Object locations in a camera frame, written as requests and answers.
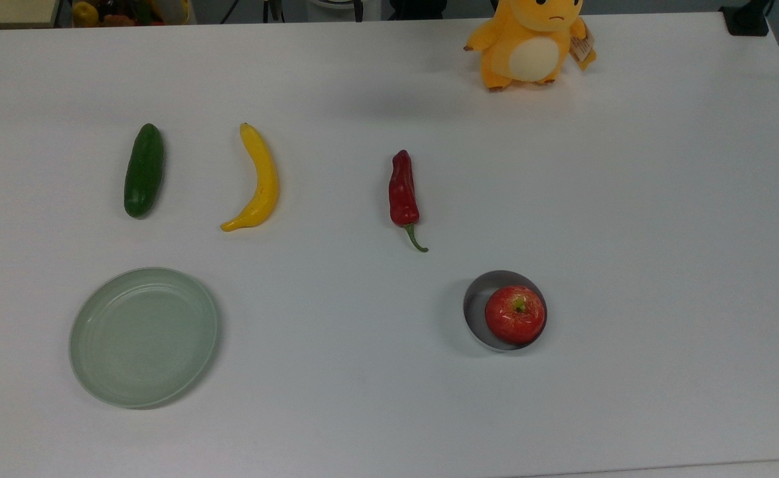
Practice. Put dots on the orange plush toy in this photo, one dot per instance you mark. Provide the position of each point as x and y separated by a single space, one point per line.
529 46

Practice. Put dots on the yellow toy fruit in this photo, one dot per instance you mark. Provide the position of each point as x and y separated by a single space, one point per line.
85 14

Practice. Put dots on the green cucumber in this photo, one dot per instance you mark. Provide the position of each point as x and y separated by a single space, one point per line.
143 170

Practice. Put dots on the wooden side table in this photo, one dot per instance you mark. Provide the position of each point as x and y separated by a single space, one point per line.
4 12

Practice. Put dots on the round metal bowl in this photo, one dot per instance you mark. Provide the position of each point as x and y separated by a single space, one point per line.
474 309

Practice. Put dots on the yellow banana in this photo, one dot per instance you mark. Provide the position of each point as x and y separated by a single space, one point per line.
263 182

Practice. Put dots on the paper tag on plush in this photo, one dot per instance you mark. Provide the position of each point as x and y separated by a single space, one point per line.
582 48

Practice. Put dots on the red apple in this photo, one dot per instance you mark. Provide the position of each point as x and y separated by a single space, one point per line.
515 315

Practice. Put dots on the pale green plastic plate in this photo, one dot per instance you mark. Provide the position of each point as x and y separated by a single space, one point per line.
144 337

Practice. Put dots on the red chili pepper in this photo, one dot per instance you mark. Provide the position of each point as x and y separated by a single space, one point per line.
403 192

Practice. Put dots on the white round base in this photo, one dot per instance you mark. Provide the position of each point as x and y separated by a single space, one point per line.
343 8

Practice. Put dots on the black clamp mount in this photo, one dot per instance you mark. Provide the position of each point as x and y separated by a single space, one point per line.
746 18

